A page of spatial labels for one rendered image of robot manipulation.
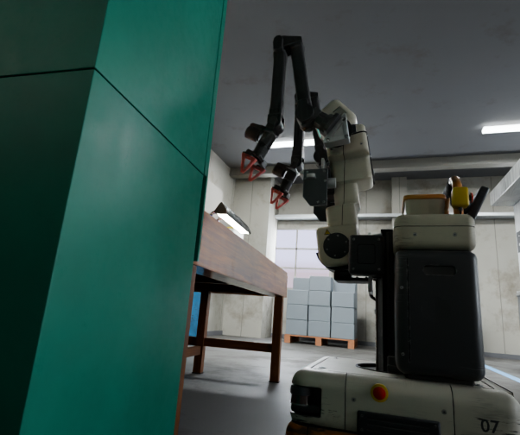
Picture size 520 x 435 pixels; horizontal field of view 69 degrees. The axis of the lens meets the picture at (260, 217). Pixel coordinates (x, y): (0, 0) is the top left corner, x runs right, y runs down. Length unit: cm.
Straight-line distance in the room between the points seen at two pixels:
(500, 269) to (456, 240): 716
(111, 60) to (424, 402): 118
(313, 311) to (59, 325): 644
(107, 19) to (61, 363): 60
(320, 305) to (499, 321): 333
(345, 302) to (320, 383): 562
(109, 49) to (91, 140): 18
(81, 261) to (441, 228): 108
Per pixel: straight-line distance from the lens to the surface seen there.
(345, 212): 156
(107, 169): 76
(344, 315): 692
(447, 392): 133
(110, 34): 84
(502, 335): 844
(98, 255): 74
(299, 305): 704
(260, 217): 812
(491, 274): 848
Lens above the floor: 44
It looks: 14 degrees up
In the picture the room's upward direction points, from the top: 4 degrees clockwise
